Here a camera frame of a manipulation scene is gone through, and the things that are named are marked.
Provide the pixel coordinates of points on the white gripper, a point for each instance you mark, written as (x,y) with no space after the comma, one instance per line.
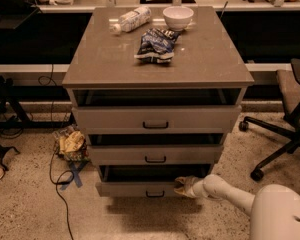
(194,188)

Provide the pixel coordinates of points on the grey bottom drawer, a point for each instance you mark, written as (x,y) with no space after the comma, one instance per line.
(151,181)

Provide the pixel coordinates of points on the grey drawer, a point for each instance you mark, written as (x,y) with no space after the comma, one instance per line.
(155,155)
(150,120)
(151,181)

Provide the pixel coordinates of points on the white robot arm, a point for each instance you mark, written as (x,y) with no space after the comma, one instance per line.
(274,210)

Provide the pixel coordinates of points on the grey middle drawer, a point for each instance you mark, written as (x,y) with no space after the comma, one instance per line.
(155,155)

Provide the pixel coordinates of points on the grey top drawer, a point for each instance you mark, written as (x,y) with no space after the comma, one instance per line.
(150,120)

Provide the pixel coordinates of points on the grey drawer cabinet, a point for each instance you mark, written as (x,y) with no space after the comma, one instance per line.
(206,70)

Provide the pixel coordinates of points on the blue tape cross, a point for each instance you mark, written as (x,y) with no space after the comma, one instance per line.
(75,169)

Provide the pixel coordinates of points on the colourful snack bag on floor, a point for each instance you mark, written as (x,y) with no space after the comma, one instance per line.
(70,144)

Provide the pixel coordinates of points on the blue crumpled chip bag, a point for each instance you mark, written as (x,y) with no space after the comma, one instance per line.
(157,46)

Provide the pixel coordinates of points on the black office chair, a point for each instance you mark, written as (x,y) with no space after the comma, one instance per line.
(289,85)

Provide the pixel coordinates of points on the white bowl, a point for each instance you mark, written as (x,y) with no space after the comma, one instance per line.
(177,18)

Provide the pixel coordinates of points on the clear plastic water bottle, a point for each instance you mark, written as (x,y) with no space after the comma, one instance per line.
(132,20)

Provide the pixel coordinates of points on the black tripod stand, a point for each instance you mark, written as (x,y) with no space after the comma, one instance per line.
(3,151)

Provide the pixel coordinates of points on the black desk frame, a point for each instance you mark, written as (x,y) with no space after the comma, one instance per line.
(13,95)

